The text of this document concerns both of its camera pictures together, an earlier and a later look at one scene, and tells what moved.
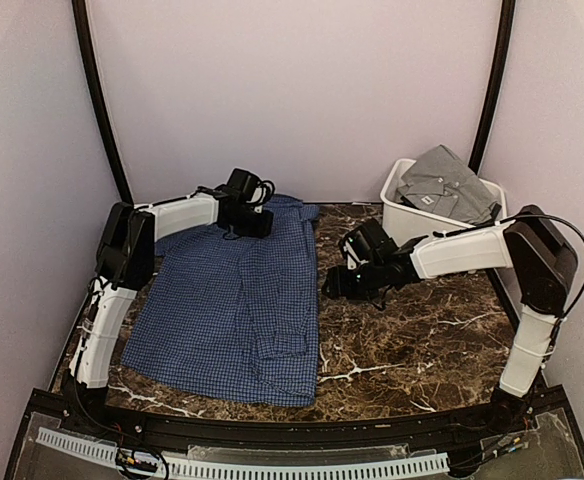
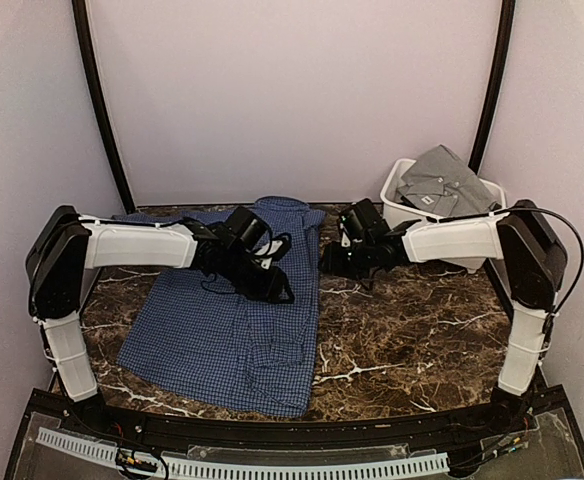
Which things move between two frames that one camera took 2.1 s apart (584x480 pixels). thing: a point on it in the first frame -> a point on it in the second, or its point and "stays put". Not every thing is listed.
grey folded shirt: (441, 183) stays put
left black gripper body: (248, 225) -> (248, 283)
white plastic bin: (412, 224) stays put
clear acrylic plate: (297, 454) stays put
